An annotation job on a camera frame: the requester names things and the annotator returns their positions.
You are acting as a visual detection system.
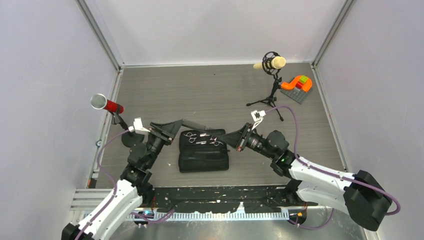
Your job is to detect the red silver microphone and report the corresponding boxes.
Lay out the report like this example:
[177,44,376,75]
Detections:
[90,93,124,114]

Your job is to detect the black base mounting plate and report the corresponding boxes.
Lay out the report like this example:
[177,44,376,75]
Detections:
[136,185,317,214]

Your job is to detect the silver scissors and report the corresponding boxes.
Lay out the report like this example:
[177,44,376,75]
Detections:
[209,136,223,147]
[183,132,210,145]

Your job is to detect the black comb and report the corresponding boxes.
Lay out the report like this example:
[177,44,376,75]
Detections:
[182,119,213,131]

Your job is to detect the red lego brick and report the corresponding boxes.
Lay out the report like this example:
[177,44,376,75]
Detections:
[295,82,304,89]

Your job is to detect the grey lego baseplate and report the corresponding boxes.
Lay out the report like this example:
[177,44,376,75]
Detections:
[280,88,313,105]

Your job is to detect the black zip tool case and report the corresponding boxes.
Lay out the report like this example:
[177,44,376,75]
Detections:
[178,129,230,173]

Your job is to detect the beige microphone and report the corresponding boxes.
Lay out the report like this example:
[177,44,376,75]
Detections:
[253,56,286,71]

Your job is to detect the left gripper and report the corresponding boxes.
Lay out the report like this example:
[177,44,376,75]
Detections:
[145,119,182,169]

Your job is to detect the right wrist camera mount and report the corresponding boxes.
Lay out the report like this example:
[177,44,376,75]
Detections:
[250,110,266,130]

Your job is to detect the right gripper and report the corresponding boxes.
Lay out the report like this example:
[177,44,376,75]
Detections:
[219,122,276,160]

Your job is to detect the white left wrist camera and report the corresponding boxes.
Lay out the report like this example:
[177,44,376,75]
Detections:
[128,117,151,135]

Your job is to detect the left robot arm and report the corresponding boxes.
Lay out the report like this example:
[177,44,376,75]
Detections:
[61,118,184,240]

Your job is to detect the orange curved toy piece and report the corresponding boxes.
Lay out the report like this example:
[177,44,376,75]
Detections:
[280,75,313,92]

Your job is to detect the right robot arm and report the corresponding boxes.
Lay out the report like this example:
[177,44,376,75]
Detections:
[217,123,393,231]

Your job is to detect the green lego brick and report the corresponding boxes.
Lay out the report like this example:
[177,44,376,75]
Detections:
[299,75,309,85]

